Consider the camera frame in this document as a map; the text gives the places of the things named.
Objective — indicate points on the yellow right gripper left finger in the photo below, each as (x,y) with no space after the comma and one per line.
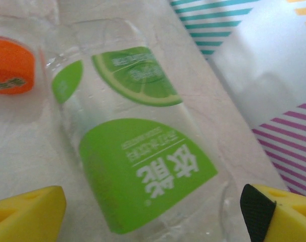
(21,216)

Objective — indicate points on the orange NFC juice bottle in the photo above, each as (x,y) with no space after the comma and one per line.
(9,65)

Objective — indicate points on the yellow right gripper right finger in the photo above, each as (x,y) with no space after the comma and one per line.
(294,221)

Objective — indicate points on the green lime label bottle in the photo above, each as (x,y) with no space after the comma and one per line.
(132,164)

